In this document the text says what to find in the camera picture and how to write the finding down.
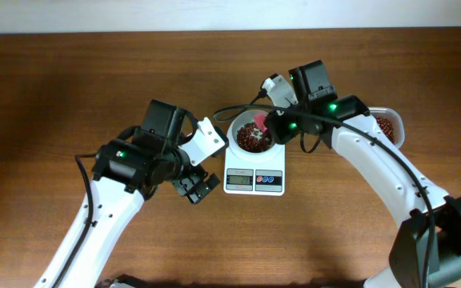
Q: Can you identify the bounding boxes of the white digital kitchen scale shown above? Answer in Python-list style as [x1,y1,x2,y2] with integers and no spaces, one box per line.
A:
[224,127,286,196]

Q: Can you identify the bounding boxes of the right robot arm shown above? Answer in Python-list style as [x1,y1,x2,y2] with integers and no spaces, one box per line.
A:
[262,60,461,287]

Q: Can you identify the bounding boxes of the red adzuki beans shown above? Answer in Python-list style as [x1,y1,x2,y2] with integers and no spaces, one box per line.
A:
[375,116,395,143]

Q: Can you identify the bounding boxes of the white round bowl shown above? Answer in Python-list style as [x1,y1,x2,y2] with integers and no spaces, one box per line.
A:
[229,110,275,154]

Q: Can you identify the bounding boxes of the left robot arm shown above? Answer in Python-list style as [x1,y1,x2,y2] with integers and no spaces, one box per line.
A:
[36,100,229,287]

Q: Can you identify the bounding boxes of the clear plastic container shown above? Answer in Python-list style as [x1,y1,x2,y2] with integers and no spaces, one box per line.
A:
[369,107,405,149]

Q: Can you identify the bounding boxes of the pink measuring scoop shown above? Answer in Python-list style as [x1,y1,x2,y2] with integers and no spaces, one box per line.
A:
[253,113,267,132]

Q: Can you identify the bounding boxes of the red beans in bowl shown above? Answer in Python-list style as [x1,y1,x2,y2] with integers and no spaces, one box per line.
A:
[237,122,273,153]

